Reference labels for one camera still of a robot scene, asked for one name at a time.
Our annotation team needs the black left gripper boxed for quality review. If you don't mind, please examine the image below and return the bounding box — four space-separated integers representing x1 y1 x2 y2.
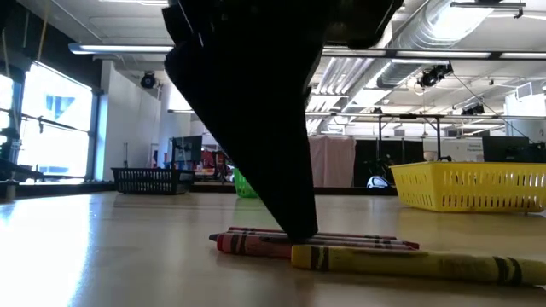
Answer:
161 0 404 242

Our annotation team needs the yellow crayon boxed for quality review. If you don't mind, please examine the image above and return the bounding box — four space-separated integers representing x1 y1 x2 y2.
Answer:
290 243 546 287

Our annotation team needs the green plastic basket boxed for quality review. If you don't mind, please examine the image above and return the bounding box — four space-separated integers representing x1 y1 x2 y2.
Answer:
232 167 259 200

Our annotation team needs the pale fabric curtain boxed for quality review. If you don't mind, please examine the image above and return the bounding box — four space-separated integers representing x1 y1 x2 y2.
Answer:
307 136 357 188

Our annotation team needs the black monitor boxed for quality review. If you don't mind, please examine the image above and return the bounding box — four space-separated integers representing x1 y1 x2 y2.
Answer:
481 135 531 163
170 135 204 171

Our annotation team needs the black plastic basket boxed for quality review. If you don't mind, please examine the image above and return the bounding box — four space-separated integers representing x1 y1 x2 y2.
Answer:
111 168 195 196

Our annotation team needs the black fabric curtain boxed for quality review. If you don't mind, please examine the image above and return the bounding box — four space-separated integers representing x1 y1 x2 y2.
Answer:
353 138 426 188

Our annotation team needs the long ceiling light fixture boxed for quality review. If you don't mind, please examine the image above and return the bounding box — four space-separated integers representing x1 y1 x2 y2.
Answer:
67 42 546 60

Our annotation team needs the yellow plastic basket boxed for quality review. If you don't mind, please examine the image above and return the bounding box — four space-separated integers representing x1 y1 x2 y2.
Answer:
390 160 546 213

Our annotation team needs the black metal stand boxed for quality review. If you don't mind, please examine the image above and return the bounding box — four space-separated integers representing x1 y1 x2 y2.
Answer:
0 127 44 204

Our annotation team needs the black aluminium table frame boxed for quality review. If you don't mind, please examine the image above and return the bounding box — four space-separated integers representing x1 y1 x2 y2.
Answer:
0 178 400 200

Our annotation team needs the black frame stand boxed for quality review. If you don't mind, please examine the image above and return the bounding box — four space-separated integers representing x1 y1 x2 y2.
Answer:
377 113 444 176

